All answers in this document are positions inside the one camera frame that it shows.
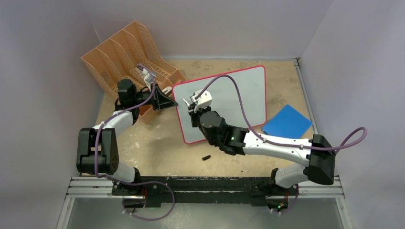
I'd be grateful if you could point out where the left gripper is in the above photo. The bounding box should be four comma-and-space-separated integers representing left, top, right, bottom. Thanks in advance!
132, 84, 177, 111

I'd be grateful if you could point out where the black marker cap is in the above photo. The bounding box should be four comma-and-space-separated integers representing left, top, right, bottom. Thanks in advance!
202, 155, 211, 161

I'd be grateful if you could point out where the pink-framed whiteboard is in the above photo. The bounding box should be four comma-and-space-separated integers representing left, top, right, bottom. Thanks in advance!
173, 65, 267, 144

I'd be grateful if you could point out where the black and white marker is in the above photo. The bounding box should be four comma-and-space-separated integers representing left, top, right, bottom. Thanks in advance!
182, 98, 191, 108

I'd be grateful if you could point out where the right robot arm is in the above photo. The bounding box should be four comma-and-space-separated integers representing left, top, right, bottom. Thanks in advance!
188, 107, 336, 194

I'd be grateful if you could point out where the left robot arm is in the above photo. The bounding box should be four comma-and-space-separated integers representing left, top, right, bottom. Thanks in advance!
76, 79, 178, 195

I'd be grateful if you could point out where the white stapler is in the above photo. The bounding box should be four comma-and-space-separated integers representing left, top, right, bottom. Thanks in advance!
162, 86, 172, 94

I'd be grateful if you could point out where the peach plastic file organizer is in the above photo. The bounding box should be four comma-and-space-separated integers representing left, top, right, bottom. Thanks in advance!
80, 21, 187, 125

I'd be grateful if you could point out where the blue notebook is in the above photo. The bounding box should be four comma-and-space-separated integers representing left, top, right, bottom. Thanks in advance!
261, 104, 312, 138

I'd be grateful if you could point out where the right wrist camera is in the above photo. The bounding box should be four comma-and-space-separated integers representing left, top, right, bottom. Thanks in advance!
189, 90, 213, 113

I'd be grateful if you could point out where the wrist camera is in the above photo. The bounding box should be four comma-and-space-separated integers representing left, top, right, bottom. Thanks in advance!
189, 90, 213, 113
142, 69, 156, 92

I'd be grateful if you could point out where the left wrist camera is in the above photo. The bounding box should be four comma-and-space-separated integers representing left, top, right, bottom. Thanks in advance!
142, 69, 156, 92

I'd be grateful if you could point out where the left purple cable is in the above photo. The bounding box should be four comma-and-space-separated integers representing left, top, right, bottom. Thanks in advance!
93, 63, 176, 222

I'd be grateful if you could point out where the purple cable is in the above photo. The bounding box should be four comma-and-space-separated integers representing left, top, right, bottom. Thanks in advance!
93, 63, 176, 222
194, 74, 368, 216

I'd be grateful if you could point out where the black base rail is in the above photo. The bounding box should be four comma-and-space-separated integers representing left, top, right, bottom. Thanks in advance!
112, 176, 298, 208

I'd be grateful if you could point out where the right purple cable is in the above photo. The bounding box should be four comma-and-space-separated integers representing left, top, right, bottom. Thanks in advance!
194, 74, 368, 216

